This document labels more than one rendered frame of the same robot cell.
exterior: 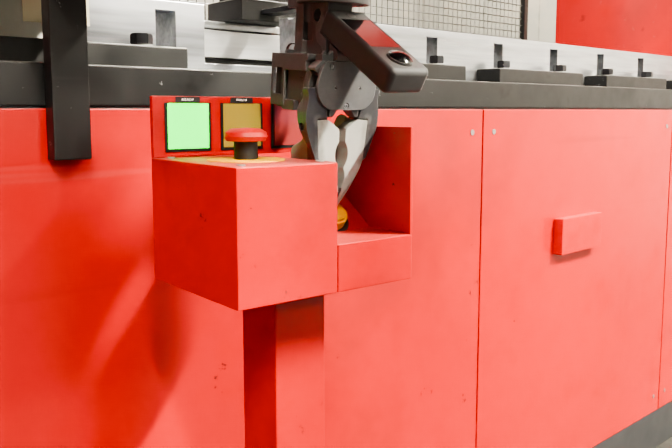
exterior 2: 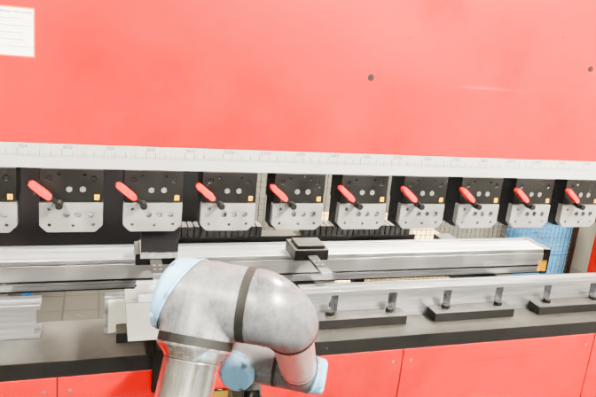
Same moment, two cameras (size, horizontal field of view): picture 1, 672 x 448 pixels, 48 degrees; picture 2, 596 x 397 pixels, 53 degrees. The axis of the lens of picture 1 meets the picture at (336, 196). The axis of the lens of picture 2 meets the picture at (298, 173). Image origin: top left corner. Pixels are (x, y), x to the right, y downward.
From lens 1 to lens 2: 1.12 m
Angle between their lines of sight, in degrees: 24
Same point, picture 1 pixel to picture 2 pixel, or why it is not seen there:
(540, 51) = (486, 290)
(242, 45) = (298, 266)
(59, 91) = (155, 368)
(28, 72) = (146, 358)
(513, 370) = not seen: outside the picture
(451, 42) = (408, 293)
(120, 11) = not seen: hidden behind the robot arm
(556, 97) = (469, 338)
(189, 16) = not seen: hidden behind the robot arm
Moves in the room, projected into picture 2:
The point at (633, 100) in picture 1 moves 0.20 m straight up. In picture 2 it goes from (549, 331) to (560, 276)
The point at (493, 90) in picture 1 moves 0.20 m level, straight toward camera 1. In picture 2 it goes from (413, 338) to (381, 364)
